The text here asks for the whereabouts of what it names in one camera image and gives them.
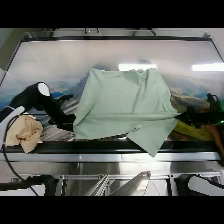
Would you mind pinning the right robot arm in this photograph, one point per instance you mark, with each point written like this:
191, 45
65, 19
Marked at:
214, 117

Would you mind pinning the pale green T-shirt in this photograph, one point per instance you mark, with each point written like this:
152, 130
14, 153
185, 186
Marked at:
123, 103

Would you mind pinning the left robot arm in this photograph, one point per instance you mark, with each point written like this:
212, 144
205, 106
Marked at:
32, 97

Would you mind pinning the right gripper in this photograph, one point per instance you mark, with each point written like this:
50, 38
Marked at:
192, 118

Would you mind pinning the beige garment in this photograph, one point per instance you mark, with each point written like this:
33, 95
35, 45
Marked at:
25, 131

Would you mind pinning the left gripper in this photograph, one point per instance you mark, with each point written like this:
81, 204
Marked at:
67, 122

